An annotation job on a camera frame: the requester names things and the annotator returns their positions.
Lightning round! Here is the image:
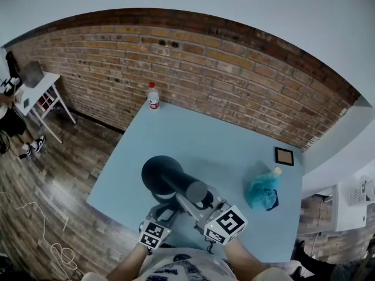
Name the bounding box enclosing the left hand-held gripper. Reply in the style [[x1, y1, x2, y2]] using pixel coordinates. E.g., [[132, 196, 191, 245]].
[[138, 204, 182, 250]]

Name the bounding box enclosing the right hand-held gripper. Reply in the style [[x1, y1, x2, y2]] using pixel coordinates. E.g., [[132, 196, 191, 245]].
[[175, 193, 248, 246]]

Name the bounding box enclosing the person's left forearm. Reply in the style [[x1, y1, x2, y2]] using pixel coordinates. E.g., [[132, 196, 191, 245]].
[[105, 242, 154, 281]]

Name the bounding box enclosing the person's right forearm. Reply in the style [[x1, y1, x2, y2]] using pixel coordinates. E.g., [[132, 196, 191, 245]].
[[224, 238, 278, 281]]

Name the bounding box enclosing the blue plastic bag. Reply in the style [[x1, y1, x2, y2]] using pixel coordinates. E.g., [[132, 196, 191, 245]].
[[244, 168, 282, 212]]

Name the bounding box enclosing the person's white printed shirt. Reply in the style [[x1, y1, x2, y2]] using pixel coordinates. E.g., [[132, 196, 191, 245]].
[[138, 246, 238, 281]]

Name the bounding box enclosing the clear red-capped plastic bottle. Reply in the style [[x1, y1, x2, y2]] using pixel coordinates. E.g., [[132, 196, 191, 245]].
[[147, 81, 161, 111]]

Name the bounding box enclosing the white cabinet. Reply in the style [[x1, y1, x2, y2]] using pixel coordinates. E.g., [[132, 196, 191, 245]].
[[332, 176, 375, 232]]

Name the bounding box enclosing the red and white crate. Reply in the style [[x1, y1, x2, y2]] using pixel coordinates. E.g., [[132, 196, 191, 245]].
[[37, 90, 59, 112]]

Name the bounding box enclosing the white side table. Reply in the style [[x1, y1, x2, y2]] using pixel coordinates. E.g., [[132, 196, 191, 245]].
[[13, 71, 77, 145]]

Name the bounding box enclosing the grey box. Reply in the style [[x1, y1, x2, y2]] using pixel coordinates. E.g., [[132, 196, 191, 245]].
[[21, 60, 45, 89]]

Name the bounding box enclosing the black picture frame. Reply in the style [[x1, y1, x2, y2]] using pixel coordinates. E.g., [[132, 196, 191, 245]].
[[274, 146, 295, 167]]

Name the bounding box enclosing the white floor cable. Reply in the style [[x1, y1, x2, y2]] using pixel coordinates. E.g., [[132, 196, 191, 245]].
[[0, 190, 80, 272]]

